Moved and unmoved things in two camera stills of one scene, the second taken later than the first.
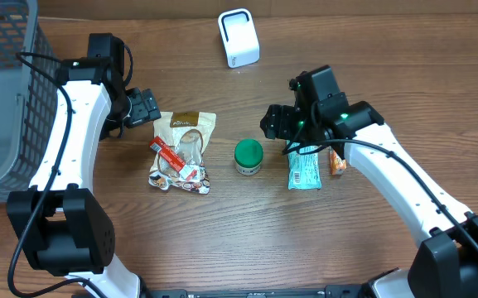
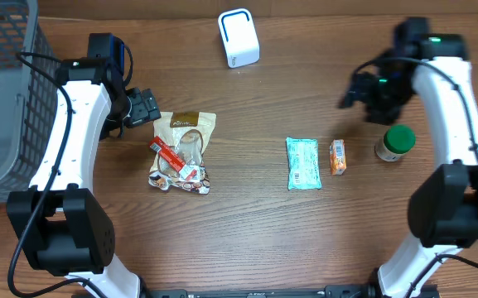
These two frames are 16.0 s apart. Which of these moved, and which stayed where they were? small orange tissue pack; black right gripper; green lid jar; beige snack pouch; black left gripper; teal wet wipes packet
Moved: black right gripper; green lid jar
Stayed: small orange tissue pack; beige snack pouch; teal wet wipes packet; black left gripper
